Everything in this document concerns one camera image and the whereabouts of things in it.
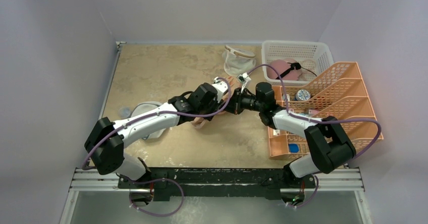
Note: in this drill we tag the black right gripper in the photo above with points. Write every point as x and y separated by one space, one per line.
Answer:
237 101

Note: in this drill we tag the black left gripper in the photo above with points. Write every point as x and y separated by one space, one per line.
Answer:
215 104

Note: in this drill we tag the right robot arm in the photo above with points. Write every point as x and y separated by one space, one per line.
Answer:
328 144

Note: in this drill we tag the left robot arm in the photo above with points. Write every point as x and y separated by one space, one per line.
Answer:
108 139

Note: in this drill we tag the pink bra in basket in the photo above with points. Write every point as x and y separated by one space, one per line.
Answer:
288 69

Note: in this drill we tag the blue item in organizer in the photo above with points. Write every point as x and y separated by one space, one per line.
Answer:
293 148

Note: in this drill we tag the white plastic basket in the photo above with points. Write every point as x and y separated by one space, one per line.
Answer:
314 57

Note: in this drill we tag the orange plastic desk organizer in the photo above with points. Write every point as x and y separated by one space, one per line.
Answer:
340 92

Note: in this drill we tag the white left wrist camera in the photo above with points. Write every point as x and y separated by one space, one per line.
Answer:
221 86

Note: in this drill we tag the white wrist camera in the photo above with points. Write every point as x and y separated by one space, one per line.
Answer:
244 79
221 86

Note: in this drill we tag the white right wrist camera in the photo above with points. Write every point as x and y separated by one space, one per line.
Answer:
244 79

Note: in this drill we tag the white mesh drawstring bag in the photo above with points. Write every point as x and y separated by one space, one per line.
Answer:
238 61

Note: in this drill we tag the metal corner bracket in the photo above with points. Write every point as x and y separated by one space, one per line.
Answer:
120 45

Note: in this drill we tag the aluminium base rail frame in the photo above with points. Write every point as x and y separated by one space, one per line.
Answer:
271 184

